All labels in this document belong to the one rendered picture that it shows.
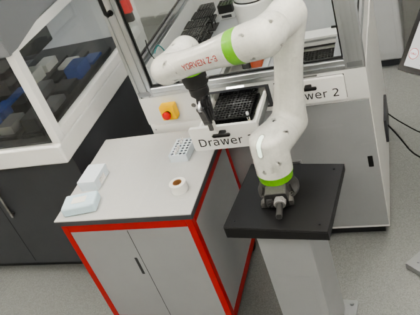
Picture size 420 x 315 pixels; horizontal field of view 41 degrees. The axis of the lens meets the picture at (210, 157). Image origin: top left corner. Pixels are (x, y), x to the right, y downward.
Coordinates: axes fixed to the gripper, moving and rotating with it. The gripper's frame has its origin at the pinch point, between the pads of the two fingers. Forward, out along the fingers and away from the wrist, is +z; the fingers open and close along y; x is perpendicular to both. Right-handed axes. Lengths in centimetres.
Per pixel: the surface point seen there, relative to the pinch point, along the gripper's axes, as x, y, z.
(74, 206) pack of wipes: -58, 26, 13
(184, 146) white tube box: -19.6, -9.6, 13.7
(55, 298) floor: -119, 8, 93
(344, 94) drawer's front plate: 48, -28, 9
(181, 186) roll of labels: -12.9, 17.9, 13.5
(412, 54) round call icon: 76, -22, -8
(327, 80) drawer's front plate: 43, -28, 2
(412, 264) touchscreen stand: 67, -8, 90
